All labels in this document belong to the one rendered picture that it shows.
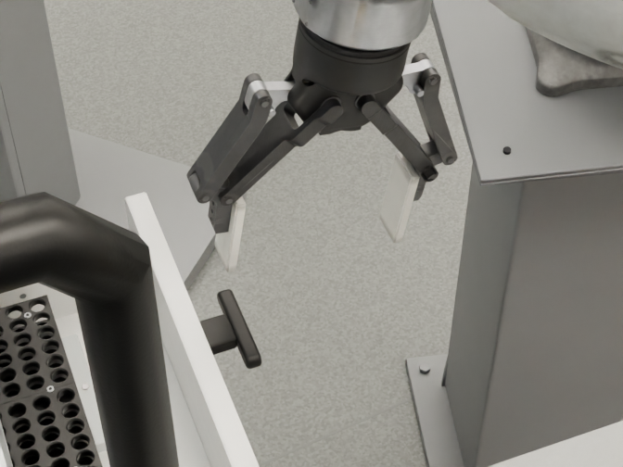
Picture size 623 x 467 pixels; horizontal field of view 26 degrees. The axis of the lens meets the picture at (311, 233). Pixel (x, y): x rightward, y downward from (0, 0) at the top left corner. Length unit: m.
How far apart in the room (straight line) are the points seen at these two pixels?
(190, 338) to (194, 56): 1.66
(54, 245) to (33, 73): 1.82
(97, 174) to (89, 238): 2.11
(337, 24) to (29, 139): 1.30
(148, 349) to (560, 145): 1.11
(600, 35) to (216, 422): 0.39
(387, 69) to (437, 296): 1.36
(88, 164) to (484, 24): 1.08
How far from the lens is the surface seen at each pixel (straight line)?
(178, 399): 1.08
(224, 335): 1.01
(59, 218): 0.25
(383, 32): 0.84
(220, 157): 0.92
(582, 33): 0.75
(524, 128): 1.37
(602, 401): 1.86
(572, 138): 1.37
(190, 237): 2.25
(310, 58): 0.88
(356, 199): 2.35
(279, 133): 0.93
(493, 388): 1.77
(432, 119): 0.97
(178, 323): 1.00
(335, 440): 2.04
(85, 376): 1.08
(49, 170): 2.19
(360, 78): 0.87
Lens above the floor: 1.72
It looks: 49 degrees down
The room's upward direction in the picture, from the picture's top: straight up
